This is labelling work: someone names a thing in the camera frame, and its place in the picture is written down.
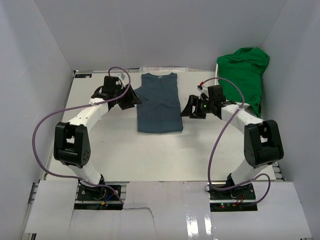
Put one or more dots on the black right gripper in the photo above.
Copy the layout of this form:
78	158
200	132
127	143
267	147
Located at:
193	101

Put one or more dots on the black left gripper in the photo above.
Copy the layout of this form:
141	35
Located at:
132	99

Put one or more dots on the blue t shirt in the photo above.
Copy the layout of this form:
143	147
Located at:
160	108

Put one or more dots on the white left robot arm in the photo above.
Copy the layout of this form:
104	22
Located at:
71	139

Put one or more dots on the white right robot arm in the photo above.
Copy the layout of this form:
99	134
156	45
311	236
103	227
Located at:
262	141

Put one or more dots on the papers behind table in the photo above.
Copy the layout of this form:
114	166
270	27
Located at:
163	69

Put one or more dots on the white plastic basket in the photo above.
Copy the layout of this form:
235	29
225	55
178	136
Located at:
216	81

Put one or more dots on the black label sticker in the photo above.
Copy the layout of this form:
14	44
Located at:
82	76

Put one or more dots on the green t shirt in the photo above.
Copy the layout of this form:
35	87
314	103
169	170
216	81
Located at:
245	68

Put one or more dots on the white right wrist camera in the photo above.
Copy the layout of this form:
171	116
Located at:
203	91

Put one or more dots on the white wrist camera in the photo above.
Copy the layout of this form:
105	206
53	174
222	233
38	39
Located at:
122	77
203	91

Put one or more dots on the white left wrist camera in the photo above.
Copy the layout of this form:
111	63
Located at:
122	77

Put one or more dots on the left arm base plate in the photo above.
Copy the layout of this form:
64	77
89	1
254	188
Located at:
96	198

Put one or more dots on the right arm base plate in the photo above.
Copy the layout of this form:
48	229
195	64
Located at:
240	199

